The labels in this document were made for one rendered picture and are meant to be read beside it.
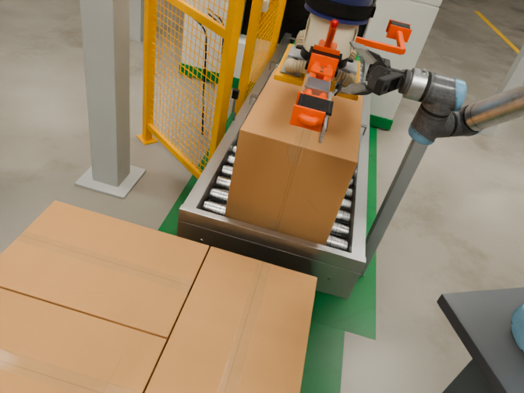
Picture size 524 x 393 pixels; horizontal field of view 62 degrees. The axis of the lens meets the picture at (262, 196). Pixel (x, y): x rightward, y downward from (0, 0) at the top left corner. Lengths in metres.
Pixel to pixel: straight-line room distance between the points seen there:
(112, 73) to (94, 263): 1.08
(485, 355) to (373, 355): 0.88
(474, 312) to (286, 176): 0.71
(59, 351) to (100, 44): 1.42
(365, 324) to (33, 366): 1.47
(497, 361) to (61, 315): 1.20
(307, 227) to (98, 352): 0.81
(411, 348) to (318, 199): 1.01
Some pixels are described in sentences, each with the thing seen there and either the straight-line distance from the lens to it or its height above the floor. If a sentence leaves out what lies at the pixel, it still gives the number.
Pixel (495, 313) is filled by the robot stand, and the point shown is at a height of 0.75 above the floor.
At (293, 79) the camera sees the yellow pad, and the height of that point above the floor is 1.10.
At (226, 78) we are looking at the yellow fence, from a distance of 2.14.
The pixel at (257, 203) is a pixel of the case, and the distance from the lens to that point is 1.59.
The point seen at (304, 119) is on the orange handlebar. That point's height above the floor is 1.22.
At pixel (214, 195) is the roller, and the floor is 0.54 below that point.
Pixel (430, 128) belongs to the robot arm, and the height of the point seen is 1.11.
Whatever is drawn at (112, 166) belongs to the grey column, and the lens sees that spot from 2.57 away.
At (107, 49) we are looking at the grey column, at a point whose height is 0.82.
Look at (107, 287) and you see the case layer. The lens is 1.44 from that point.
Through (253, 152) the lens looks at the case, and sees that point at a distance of 1.47.
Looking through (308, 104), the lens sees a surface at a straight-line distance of 1.02.
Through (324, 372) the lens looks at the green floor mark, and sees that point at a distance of 2.02.
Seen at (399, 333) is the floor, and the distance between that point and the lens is 2.29.
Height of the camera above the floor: 1.67
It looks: 38 degrees down
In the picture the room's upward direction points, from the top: 13 degrees clockwise
